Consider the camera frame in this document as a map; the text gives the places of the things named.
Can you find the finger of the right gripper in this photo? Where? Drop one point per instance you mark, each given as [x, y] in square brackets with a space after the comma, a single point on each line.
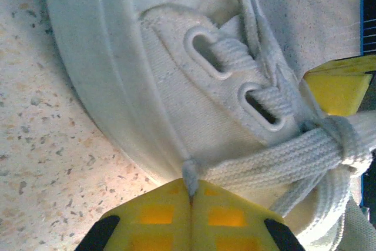
[337, 92]

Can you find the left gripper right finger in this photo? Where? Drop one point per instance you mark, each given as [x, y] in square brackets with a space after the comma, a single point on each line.
[235, 224]

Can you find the white canvas shoe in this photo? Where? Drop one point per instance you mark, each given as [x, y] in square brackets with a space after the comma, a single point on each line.
[176, 101]

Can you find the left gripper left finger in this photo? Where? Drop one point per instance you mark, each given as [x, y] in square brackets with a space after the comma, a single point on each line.
[152, 221]

